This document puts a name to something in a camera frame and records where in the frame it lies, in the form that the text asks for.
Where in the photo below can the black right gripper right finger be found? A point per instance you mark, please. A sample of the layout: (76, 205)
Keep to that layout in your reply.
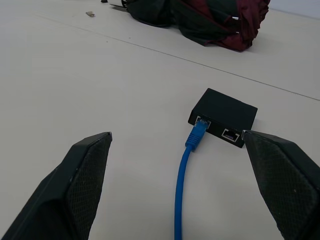
(282, 180)

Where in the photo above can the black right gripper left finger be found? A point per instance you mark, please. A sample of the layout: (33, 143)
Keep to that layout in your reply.
(62, 190)

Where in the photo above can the small black network box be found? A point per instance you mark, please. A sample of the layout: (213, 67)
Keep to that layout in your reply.
(225, 110)

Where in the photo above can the small grey scrap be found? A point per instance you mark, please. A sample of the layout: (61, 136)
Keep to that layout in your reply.
(90, 14)

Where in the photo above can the dark maroon and black garment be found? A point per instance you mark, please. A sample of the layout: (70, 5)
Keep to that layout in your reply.
(200, 20)

